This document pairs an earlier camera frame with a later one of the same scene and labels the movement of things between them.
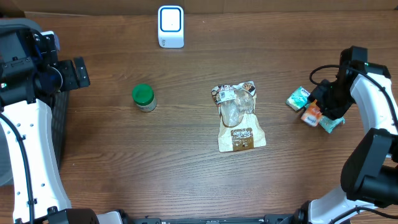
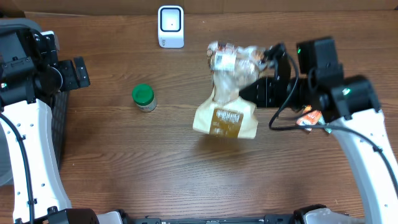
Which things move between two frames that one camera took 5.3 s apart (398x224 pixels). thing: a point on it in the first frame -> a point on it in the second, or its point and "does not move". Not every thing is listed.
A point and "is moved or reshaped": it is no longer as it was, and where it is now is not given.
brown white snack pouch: [239, 128] is moved or reshaped
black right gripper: [333, 112] -> [263, 100]
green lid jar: [143, 96] does not move
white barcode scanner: [171, 27] does not move
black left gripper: [73, 81] does not move
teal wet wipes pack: [328, 124] does not move
